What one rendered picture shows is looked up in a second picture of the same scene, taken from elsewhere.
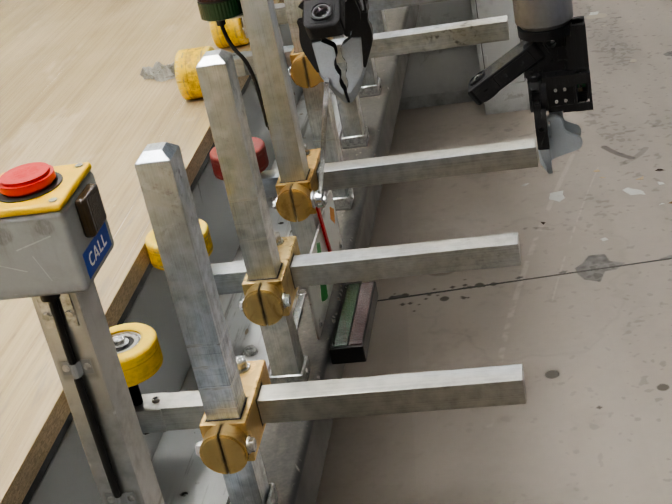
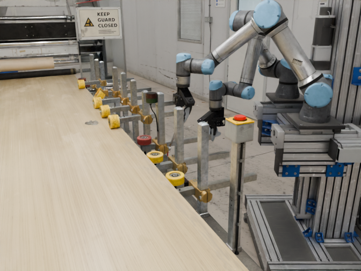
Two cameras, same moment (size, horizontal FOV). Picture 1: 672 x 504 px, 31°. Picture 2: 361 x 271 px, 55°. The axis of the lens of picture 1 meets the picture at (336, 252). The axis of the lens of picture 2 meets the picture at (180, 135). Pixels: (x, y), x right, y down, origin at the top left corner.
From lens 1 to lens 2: 1.01 m
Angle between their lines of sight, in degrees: 34
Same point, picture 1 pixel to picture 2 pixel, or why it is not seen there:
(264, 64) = (160, 114)
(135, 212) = (134, 151)
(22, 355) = (150, 180)
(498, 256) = (225, 155)
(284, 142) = (161, 134)
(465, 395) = (246, 179)
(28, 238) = (246, 128)
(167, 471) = not seen: hidden behind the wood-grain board
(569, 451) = not seen: hidden behind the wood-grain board
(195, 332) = (203, 167)
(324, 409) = (218, 186)
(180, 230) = (207, 141)
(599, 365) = not seen: hidden behind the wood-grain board
